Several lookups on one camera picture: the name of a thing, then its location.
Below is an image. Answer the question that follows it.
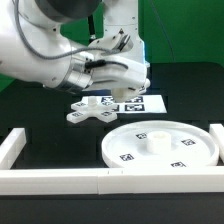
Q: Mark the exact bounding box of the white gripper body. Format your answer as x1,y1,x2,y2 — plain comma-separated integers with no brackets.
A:
85,55,150,91

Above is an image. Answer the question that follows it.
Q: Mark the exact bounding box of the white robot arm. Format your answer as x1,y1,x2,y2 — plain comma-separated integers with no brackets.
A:
0,0,150,98

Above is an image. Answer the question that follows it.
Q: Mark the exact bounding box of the white round table top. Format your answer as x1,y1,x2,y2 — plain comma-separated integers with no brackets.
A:
101,120,219,170

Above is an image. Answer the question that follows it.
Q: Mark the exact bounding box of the white cross table base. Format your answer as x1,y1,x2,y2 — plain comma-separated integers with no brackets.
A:
66,96,117,124

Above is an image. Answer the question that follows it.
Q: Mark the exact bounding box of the white marker sheet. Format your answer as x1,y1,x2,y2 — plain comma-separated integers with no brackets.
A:
99,94,168,115

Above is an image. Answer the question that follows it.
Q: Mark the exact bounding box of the white right fence bar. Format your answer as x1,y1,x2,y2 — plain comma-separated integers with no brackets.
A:
209,123,224,163

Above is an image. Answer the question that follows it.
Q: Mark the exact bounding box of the white fence bar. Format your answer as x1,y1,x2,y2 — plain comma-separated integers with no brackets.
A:
209,123,224,163
0,166,224,195
0,128,27,170

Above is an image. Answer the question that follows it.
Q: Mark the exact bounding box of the white left fence bar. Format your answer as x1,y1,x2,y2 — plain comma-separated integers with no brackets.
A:
0,128,27,170

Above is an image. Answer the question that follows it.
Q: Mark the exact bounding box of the white front fence bar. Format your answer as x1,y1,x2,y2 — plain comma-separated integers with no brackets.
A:
0,166,224,195

